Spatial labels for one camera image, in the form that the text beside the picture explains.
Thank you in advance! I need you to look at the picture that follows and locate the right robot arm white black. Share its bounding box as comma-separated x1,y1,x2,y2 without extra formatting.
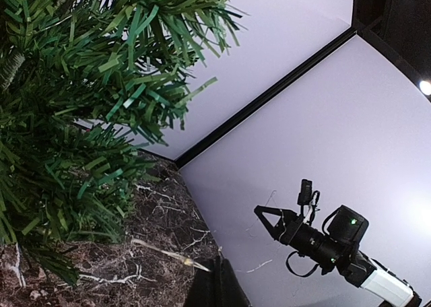
254,205,422,306

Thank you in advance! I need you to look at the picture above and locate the black right corner post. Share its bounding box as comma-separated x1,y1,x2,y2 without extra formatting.
174,28,356,168

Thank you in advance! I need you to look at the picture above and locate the silver wire fairy light string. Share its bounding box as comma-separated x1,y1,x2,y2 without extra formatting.
129,189,287,274

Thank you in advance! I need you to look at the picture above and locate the small green christmas tree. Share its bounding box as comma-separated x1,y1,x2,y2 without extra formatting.
1,0,242,285

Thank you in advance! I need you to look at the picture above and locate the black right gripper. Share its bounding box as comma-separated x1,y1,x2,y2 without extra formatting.
254,205,337,267

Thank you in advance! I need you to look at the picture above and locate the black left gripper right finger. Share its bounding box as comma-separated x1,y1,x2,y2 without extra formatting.
218,259,251,307

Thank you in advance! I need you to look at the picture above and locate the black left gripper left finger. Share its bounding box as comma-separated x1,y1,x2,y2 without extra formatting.
183,258,221,307

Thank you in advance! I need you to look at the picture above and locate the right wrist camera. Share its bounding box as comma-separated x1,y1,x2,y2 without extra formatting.
297,179,320,225

